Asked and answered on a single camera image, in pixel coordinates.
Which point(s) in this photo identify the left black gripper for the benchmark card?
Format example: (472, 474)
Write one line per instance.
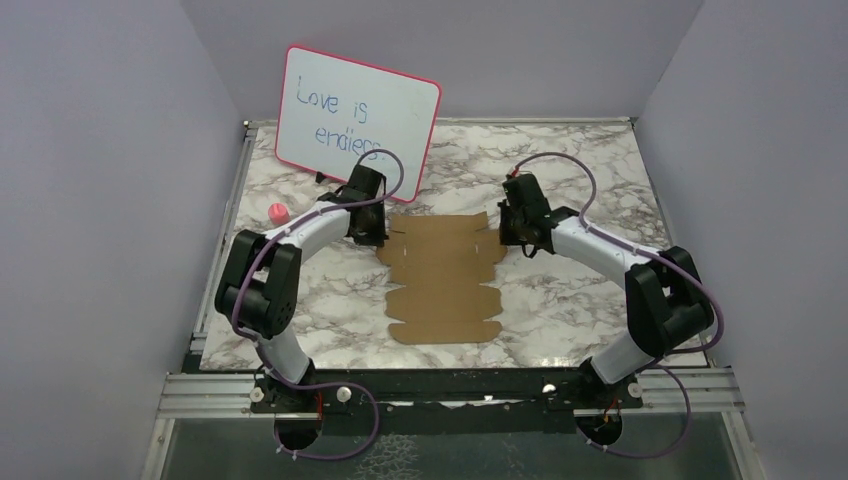
(378, 237)

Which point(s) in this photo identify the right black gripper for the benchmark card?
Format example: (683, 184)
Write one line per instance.
(505, 237)

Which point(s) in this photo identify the brown cardboard box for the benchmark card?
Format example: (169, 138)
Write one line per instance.
(443, 266)

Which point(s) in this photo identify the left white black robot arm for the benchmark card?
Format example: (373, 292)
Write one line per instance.
(259, 286)

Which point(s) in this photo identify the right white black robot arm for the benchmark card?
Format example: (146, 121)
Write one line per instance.
(665, 305)

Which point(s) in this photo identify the pink capped small bottle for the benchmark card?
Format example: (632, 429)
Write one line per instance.
(278, 214)

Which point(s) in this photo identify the pink framed whiteboard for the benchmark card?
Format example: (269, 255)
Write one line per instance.
(334, 109)

